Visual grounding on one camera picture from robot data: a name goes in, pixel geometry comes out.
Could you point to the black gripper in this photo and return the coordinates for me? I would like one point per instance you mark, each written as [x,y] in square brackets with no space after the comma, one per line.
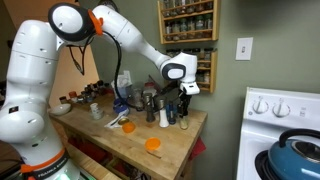
[182,107]

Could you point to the spice bottle with black cap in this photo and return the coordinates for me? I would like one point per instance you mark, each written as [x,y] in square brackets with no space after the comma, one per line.
[183,120]

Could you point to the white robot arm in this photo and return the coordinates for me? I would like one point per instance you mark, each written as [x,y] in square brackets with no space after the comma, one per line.
[24,119]

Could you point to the lower wooden spice rack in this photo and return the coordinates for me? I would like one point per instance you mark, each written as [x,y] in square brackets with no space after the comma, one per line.
[205,71]

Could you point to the wooden spice rack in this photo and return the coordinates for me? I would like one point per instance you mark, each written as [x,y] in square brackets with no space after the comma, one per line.
[205,71]
[186,21]

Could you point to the upper wooden spice rack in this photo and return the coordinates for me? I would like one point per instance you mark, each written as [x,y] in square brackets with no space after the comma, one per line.
[186,21]

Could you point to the dark blue flashlight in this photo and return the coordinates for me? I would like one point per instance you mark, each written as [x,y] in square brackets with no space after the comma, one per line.
[172,119]

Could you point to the white salt grinder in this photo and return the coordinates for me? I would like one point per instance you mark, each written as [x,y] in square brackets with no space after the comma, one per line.
[163,121]

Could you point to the dark pepper grinder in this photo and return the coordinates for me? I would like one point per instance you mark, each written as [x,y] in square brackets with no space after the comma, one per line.
[149,107]

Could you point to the orange plastic lid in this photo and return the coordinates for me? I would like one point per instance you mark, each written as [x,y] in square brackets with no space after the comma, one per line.
[152,143]

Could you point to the gold metal jar lid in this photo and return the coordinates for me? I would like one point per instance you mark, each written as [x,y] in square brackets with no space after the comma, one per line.
[123,121]

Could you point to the white kitchen stove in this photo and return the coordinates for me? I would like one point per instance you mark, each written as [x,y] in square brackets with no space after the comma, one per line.
[267,114]

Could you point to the wooden kitchen cart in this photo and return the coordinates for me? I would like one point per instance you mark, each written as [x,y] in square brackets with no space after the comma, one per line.
[165,163]

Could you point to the blue pot with lid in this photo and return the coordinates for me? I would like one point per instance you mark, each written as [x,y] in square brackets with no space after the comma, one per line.
[290,159]

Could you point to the white ceramic bowl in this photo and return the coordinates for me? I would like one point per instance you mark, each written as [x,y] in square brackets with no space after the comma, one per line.
[60,109]

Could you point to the white light switch plate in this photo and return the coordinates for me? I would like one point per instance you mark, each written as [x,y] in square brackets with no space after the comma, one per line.
[244,49]

